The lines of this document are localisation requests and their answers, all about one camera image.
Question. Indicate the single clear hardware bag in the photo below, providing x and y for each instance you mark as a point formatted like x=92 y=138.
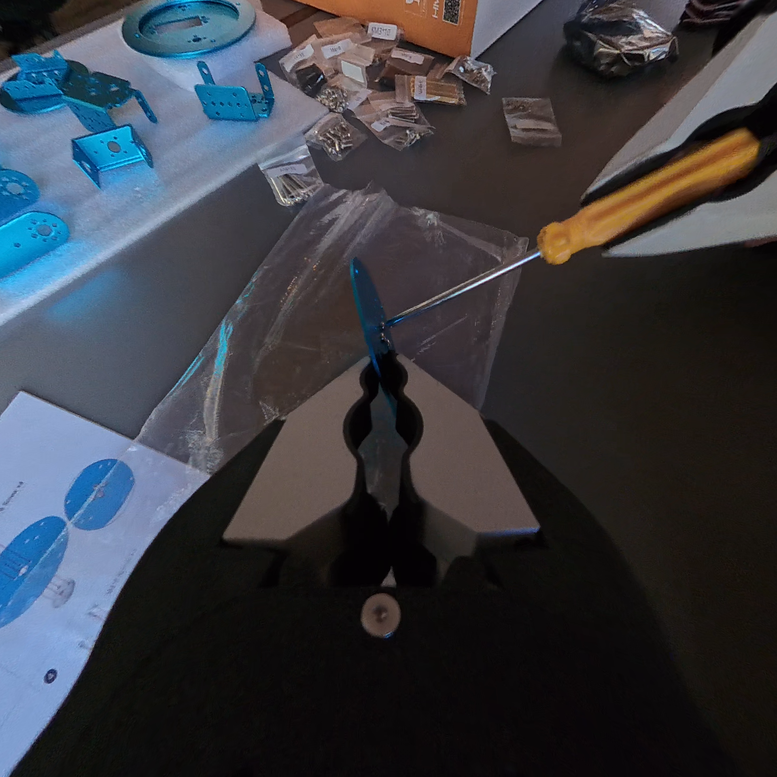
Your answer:
x=531 y=121

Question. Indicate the small blue U bracket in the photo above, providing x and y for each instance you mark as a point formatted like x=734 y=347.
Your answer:
x=112 y=152

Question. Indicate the white foam sheet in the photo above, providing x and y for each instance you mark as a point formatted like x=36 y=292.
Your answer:
x=182 y=164

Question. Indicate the dark crinkled plastic bag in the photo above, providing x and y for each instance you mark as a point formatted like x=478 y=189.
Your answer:
x=619 y=36

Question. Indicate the blue metal U bracket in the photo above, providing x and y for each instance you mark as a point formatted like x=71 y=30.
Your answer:
x=30 y=243
x=15 y=194

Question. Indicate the black striped bundle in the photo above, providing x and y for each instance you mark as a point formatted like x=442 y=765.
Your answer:
x=707 y=6

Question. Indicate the clear plastic bag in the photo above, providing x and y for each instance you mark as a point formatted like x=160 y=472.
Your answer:
x=291 y=303

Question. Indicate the orange and white cardboard box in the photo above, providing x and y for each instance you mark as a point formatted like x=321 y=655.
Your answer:
x=376 y=18

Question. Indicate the pile of small screw bags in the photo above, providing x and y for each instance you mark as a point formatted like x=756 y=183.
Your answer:
x=376 y=97

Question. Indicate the white assembly instruction sheet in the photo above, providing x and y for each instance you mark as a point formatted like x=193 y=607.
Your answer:
x=48 y=437

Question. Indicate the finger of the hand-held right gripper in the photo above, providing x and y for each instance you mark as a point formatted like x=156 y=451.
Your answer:
x=698 y=97
x=728 y=224

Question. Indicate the blue angled bracket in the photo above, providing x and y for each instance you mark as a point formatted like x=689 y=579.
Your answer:
x=30 y=88

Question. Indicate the wide blue perforated bracket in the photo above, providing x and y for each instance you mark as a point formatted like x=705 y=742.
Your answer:
x=227 y=103

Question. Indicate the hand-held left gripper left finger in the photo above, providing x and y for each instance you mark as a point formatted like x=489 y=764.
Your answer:
x=297 y=479

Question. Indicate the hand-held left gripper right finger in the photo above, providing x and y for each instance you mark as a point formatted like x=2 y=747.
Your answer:
x=473 y=473

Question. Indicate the blue round metal disc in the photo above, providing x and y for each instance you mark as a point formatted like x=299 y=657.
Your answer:
x=370 y=309

